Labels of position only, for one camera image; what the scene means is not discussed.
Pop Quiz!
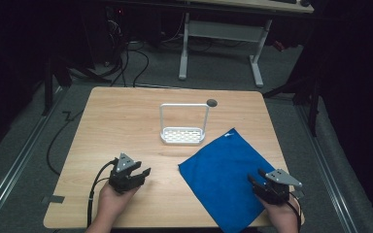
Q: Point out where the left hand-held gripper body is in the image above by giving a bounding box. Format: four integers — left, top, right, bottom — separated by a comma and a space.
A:
109, 152, 144, 195

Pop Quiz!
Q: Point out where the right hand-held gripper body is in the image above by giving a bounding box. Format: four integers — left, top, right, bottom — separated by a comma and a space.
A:
254, 168, 305, 206

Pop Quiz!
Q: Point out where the blue cloth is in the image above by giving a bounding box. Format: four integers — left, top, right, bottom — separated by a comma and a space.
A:
178, 127, 301, 233

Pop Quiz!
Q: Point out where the person's right hand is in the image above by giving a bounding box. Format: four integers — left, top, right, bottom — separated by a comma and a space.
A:
260, 197, 300, 226

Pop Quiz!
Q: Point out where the person's left hand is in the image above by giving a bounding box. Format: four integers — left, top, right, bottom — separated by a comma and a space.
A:
96, 183, 141, 222

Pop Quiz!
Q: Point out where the grey tape strip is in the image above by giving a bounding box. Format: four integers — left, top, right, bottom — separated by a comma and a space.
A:
41, 194, 66, 205

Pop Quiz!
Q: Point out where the black metal stand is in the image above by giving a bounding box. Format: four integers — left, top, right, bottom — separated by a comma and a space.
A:
41, 56, 113, 117
261, 72, 323, 138

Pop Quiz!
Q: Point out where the white-legged background desk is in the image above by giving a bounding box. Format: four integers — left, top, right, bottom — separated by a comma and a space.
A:
177, 0, 316, 89

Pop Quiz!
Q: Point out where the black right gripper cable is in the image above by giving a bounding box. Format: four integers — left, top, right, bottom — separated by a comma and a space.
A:
285, 191, 303, 233

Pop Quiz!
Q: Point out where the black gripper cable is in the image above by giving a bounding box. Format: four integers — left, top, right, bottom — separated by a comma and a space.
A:
85, 157, 119, 228
285, 191, 303, 233

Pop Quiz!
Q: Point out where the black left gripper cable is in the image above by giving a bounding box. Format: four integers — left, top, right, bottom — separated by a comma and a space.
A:
85, 157, 119, 228

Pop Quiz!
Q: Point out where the metal floor rail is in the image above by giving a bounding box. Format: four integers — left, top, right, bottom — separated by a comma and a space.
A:
0, 86, 68, 227
295, 103, 360, 233

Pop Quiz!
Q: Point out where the white rack with handle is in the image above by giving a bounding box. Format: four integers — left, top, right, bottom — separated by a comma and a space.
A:
159, 102, 211, 146

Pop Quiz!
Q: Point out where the black floor cable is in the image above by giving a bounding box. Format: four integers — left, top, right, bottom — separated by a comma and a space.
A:
46, 110, 85, 177

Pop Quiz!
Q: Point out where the bundle of black cables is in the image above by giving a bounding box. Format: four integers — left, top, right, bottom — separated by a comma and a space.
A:
105, 9, 152, 88

